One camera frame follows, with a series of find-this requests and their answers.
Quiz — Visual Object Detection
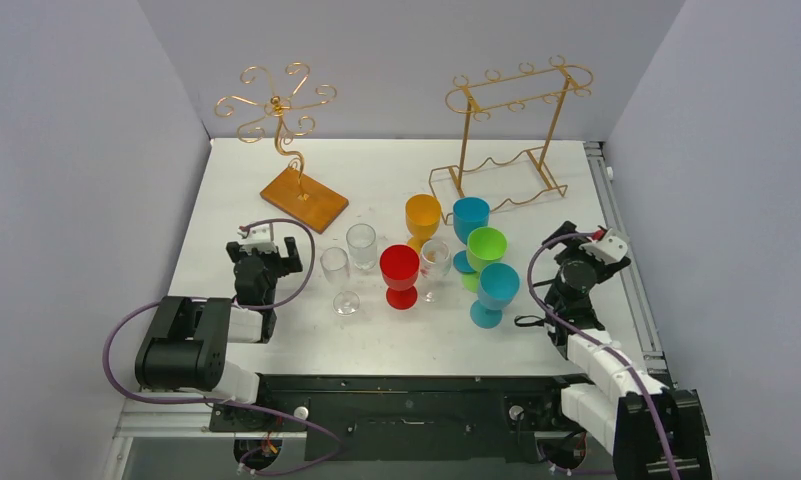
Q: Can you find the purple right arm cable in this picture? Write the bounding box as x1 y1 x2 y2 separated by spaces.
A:
527 231 681 480

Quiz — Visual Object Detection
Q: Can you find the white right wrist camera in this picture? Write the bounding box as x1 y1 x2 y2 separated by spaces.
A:
580 228 629 265

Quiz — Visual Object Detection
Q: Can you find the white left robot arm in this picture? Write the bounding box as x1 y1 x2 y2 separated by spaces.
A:
135 236 303 430

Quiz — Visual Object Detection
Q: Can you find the blue plastic goblet rear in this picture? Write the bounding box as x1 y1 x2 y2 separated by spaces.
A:
452 197 491 274

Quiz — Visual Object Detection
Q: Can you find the orange plastic goblet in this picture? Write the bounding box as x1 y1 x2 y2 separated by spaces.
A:
405 194 442 253

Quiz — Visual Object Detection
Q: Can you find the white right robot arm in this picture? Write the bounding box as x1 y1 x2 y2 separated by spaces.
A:
514 221 714 479

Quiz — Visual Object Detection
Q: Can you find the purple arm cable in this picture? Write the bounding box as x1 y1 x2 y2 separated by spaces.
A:
527 231 681 480
101 218 346 478

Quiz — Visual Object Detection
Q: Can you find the small clear wine glass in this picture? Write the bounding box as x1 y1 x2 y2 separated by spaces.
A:
420 238 452 303

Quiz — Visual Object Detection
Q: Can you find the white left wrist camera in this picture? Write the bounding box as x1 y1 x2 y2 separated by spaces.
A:
237 224 274 243

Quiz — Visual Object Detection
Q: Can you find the patterned clear glass goblet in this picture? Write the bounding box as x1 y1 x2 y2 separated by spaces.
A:
346 223 378 271

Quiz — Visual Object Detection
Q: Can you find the blue plastic goblet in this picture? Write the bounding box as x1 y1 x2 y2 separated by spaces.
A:
470 263 521 329
452 197 491 274

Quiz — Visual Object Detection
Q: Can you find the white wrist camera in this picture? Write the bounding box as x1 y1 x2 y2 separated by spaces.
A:
237 224 274 243
580 228 629 265

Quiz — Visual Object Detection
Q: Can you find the green plastic goblet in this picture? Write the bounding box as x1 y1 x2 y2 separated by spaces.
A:
462 226 508 293

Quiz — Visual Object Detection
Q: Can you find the clear champagne flute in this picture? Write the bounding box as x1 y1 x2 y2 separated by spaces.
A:
320 247 360 316

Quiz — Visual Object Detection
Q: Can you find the blue plastic goblet front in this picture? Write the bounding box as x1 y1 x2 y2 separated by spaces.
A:
470 263 521 329

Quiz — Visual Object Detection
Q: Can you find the red plastic goblet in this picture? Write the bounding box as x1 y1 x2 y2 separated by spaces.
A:
379 244 420 310

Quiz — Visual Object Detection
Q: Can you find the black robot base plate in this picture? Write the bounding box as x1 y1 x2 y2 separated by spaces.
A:
209 374 586 462

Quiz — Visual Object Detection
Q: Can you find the gold spiral rack wooden base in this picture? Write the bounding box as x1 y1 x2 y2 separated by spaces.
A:
214 62 350 235

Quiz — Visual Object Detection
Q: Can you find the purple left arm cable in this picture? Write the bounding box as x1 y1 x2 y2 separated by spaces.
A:
101 218 346 478

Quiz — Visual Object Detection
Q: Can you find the gold rectangular wire glass rack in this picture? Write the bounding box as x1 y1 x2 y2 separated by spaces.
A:
426 55 596 212

